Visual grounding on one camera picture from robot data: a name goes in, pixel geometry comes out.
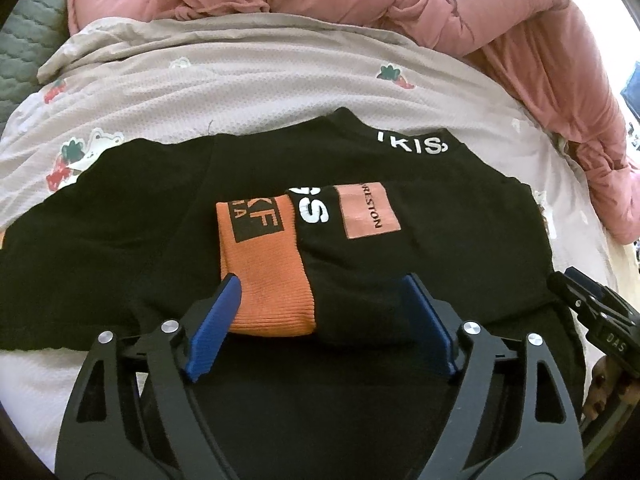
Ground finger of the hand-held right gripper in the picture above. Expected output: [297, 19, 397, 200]
[547, 267, 607, 313]

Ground green quilted mat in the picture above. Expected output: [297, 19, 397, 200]
[0, 0, 93, 133]

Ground beige printed blanket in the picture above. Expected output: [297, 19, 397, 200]
[0, 12, 531, 211]

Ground pink duvet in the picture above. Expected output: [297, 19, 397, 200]
[66, 0, 640, 246]

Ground blue object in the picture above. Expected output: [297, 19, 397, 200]
[619, 58, 640, 123]

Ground person's right hand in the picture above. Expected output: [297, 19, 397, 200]
[581, 356, 637, 423]

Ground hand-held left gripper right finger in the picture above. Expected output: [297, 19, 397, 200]
[399, 272, 587, 480]

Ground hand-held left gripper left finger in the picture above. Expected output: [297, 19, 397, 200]
[54, 272, 244, 480]

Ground black garment with orange cuff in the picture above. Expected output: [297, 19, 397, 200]
[0, 107, 587, 480]

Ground white bed sheet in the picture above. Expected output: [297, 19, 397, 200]
[495, 95, 626, 321]

